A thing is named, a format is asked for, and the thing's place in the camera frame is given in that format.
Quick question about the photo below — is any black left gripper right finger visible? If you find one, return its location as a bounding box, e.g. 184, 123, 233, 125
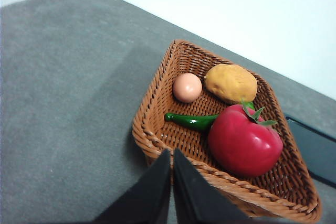
173, 148, 251, 224

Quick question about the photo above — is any dark green rectangular tray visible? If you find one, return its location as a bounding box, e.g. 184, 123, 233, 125
285, 115, 336, 188

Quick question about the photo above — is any pale brown egg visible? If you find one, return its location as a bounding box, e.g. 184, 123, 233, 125
172, 72, 203, 103

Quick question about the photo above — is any red tomato with green stem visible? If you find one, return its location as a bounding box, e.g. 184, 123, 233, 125
208, 99, 284, 178

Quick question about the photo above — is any brown wicker basket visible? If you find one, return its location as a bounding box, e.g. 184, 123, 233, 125
131, 39, 322, 223

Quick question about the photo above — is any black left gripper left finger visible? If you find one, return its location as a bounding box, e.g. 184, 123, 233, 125
93, 149, 172, 224

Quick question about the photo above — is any green chili pepper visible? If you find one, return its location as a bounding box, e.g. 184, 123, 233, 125
164, 101, 255, 132

